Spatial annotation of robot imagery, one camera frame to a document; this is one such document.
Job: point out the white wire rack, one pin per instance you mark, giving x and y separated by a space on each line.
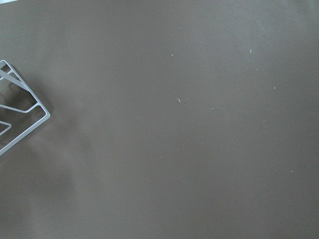
21 111

